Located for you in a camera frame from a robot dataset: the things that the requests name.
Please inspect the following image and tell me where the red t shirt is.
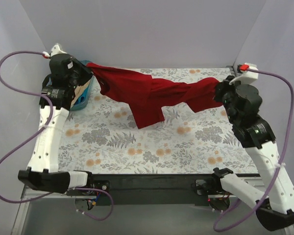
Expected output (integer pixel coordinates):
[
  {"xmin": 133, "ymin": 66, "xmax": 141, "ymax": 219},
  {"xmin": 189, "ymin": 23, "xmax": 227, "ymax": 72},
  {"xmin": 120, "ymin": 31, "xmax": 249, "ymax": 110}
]
[{"xmin": 87, "ymin": 63, "xmax": 222, "ymax": 129}]

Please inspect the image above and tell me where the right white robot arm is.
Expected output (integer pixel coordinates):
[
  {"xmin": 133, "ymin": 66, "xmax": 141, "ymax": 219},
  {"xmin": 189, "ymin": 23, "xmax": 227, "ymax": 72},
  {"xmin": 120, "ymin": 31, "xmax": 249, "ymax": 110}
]
[{"xmin": 212, "ymin": 76, "xmax": 294, "ymax": 231}]

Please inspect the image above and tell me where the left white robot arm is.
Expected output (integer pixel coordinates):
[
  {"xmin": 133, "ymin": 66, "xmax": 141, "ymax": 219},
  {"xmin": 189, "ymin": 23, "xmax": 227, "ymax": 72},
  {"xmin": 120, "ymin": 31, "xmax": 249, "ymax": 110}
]
[{"xmin": 18, "ymin": 53, "xmax": 95, "ymax": 196}]

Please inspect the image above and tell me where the beige t shirt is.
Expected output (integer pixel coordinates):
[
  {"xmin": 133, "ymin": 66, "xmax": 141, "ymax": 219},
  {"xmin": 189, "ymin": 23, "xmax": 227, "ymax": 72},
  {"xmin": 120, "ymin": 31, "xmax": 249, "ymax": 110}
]
[{"xmin": 71, "ymin": 80, "xmax": 91, "ymax": 107}]

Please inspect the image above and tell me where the blue plastic basket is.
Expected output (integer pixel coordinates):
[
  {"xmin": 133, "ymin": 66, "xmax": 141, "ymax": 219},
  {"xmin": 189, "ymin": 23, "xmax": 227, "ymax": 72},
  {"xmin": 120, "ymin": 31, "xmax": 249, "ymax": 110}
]
[{"xmin": 69, "ymin": 57, "xmax": 94, "ymax": 111}]

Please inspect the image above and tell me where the floral table mat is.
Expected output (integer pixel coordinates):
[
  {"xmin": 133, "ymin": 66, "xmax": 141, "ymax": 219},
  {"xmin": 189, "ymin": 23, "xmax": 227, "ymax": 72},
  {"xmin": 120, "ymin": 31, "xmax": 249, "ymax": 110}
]
[{"xmin": 58, "ymin": 81, "xmax": 257, "ymax": 174}]

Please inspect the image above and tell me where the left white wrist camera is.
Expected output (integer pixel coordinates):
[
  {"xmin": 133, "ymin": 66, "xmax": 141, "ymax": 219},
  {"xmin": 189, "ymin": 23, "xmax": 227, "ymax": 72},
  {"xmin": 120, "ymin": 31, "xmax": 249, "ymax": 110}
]
[{"xmin": 42, "ymin": 43, "xmax": 67, "ymax": 59}]

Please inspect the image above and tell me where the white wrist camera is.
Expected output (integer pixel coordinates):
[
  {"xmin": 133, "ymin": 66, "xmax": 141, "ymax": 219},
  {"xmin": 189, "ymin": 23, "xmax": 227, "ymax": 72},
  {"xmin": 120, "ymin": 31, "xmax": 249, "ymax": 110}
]
[
  {"xmin": 42, "ymin": 43, "xmax": 67, "ymax": 59},
  {"xmin": 229, "ymin": 63, "xmax": 259, "ymax": 85}
]

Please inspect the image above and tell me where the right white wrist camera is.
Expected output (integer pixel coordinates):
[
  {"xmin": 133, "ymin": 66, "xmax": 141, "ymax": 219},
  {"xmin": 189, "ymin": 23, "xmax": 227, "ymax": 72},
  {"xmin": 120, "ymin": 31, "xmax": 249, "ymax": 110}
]
[{"xmin": 229, "ymin": 63, "xmax": 259, "ymax": 85}]

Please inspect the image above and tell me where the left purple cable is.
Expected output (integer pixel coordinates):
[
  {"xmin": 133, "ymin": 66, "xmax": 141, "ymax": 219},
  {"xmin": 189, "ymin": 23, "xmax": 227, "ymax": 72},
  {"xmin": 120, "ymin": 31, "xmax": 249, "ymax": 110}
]
[{"xmin": 0, "ymin": 50, "xmax": 113, "ymax": 221}]

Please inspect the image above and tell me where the purple cable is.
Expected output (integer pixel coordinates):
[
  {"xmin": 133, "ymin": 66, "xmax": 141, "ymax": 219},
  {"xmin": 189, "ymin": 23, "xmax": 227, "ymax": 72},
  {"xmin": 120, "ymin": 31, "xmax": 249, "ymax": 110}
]
[
  {"xmin": 213, "ymin": 68, "xmax": 294, "ymax": 233},
  {"xmin": 0, "ymin": 50, "xmax": 113, "ymax": 221}
]

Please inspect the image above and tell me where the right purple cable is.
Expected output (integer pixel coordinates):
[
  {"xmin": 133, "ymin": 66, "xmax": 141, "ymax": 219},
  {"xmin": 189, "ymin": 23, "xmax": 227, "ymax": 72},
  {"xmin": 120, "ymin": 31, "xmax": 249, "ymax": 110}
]
[{"xmin": 213, "ymin": 68, "xmax": 294, "ymax": 233}]

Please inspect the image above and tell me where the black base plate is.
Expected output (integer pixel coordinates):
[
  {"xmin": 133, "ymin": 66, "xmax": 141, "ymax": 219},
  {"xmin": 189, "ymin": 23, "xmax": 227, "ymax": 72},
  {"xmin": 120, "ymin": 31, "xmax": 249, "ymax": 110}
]
[{"xmin": 66, "ymin": 173, "xmax": 236, "ymax": 207}]

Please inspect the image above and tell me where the aluminium rail frame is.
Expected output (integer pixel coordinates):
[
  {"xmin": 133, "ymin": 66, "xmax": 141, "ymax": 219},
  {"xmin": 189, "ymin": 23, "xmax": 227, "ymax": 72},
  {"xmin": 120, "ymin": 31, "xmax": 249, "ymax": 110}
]
[{"xmin": 11, "ymin": 171, "xmax": 294, "ymax": 235}]

